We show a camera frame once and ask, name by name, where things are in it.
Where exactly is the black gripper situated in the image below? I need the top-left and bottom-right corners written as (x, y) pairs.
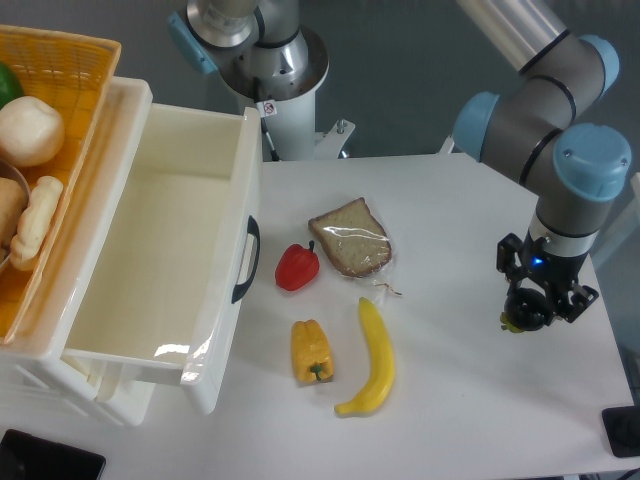
top-left (496, 233), bottom-right (598, 323)

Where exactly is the dark purple mangosteen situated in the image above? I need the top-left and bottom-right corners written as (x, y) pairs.
top-left (500, 287), bottom-right (551, 333)

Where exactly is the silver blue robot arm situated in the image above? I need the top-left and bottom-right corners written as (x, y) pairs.
top-left (168, 1), bottom-right (632, 332)

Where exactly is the open white upper drawer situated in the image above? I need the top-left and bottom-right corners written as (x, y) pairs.
top-left (65, 104), bottom-right (262, 415)

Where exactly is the white plastic drawer cabinet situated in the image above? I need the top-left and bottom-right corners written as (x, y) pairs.
top-left (1, 77), bottom-right (153, 426)

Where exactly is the black device bottom right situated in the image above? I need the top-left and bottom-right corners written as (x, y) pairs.
top-left (601, 406), bottom-right (639, 458)

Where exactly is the black device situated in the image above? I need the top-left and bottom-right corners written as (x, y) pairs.
top-left (1, 429), bottom-right (106, 480)
top-left (601, 406), bottom-right (639, 458)

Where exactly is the yellow banana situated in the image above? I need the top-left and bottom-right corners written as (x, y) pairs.
top-left (334, 297), bottom-right (395, 417)

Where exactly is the wrapped brown bread slice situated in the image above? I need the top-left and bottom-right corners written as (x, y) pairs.
top-left (307, 197), bottom-right (403, 301)

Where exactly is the yellow bell pepper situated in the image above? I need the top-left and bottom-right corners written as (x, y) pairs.
top-left (290, 319), bottom-right (334, 384)

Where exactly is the red bell pepper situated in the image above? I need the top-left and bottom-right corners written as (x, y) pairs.
top-left (275, 240), bottom-right (320, 292)

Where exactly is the pale twisted bread roll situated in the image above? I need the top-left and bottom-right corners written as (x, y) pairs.
top-left (9, 176), bottom-right (63, 271)

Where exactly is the orange plastic basket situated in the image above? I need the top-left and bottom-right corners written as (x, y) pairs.
top-left (1, 25), bottom-right (121, 344)

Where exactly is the round white bun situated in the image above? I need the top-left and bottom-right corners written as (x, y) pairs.
top-left (1, 96), bottom-right (65, 168)

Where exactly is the tan bread loaf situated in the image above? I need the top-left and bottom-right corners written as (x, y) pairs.
top-left (0, 177), bottom-right (28, 249)

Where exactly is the black device bottom left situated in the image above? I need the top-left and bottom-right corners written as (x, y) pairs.
top-left (1, 429), bottom-right (106, 480)

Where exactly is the green vegetable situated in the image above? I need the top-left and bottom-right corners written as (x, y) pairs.
top-left (0, 62), bottom-right (24, 108)

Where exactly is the dark blue drawer handle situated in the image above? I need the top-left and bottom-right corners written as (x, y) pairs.
top-left (231, 215), bottom-right (261, 304)

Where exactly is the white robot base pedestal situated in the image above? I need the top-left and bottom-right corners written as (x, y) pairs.
top-left (220, 26), bottom-right (355, 161)

